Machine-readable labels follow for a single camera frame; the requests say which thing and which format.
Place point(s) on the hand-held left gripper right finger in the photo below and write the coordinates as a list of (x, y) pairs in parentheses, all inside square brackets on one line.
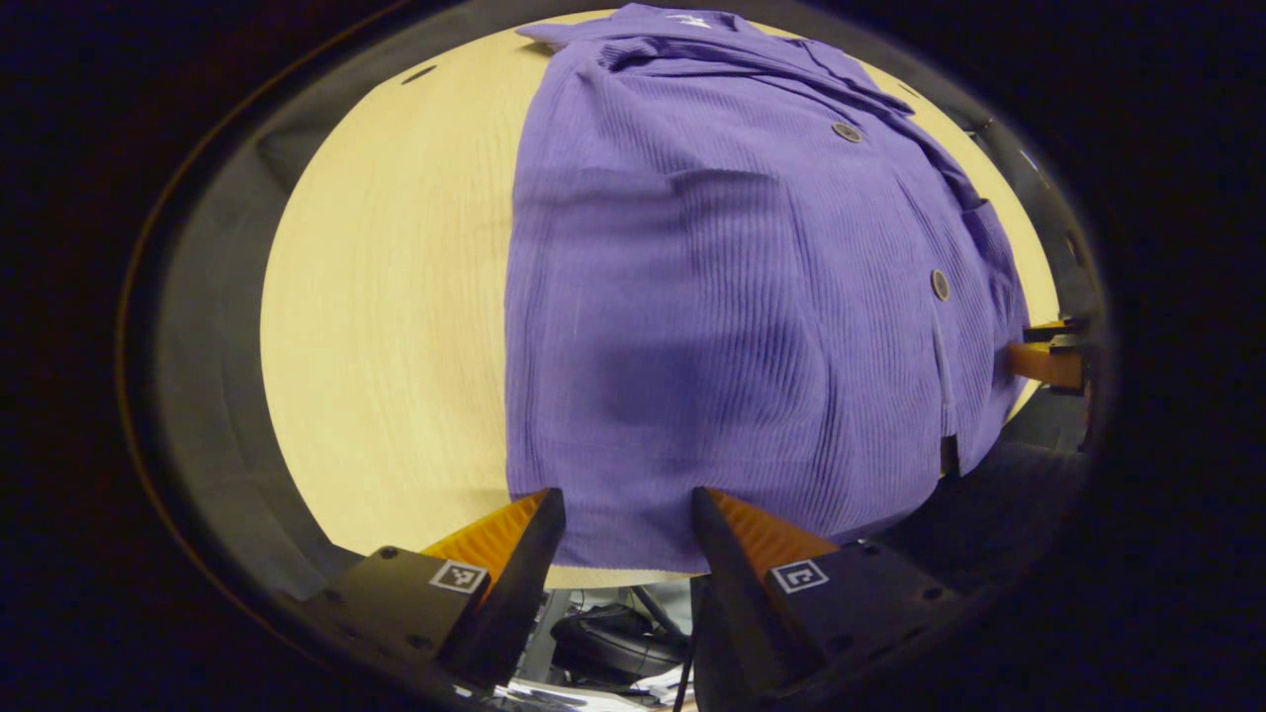
[(727, 593)]

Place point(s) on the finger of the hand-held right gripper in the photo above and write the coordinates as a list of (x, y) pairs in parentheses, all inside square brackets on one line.
[(1058, 329), (1048, 364)]

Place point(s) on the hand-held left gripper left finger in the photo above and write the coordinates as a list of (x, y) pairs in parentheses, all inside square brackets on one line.
[(519, 593)]

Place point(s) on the purple ribbed button shirt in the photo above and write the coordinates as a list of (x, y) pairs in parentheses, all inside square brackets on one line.
[(712, 297)]

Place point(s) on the black bag under table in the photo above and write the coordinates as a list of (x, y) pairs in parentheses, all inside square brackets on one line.
[(613, 643)]

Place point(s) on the black backdrop cloth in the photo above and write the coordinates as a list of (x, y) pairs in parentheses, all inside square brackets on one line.
[(218, 297)]

